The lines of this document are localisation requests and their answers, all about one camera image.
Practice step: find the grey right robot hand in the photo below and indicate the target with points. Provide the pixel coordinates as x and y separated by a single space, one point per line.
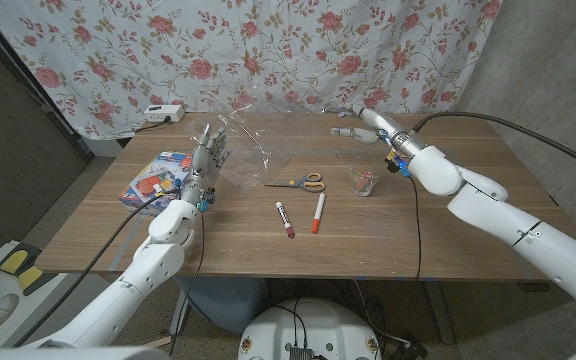
383 125

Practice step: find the white power strip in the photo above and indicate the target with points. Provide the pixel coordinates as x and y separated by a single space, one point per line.
163 114

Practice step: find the white marker orange cap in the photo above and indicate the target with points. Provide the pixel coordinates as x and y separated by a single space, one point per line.
318 212

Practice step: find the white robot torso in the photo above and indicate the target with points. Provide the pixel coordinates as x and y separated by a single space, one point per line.
313 325

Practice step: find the clear tape strip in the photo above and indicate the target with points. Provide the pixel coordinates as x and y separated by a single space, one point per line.
116 264

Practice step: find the clear drinking glass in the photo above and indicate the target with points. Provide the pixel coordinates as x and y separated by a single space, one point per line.
363 182

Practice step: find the black plug on floor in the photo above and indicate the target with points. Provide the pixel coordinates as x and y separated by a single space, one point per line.
410 350

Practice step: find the floral print curtain backdrop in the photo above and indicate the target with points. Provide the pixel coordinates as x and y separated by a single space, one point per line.
268 50

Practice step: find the clear plastic bag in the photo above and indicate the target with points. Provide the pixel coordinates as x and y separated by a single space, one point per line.
248 160

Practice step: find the light wooden strip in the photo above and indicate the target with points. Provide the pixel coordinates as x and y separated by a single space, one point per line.
158 342

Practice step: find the white marker dark red cap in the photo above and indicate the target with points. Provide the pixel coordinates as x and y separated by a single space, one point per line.
284 219

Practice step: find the colourful printed package box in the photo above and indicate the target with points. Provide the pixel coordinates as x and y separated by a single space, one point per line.
153 182

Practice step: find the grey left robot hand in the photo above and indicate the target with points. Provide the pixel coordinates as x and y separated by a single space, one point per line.
203 165

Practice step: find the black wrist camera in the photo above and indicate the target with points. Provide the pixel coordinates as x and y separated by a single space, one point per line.
207 197
397 165

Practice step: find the dark perforated wall panel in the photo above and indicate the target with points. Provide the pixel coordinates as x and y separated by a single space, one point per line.
8 150

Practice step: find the grey table leg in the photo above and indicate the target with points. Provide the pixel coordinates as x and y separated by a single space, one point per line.
180 315
438 310

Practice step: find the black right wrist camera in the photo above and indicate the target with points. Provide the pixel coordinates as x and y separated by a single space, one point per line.
397 165

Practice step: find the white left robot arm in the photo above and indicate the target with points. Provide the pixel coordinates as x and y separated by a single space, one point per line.
163 260

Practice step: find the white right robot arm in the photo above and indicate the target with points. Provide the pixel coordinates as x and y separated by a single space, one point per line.
493 215

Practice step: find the yellow and black floor object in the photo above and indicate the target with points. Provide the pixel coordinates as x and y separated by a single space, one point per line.
15 260

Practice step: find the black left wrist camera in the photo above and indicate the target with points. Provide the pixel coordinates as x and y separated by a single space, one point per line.
207 197

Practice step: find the grey and orange scissors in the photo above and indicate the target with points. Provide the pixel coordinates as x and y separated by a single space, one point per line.
293 183

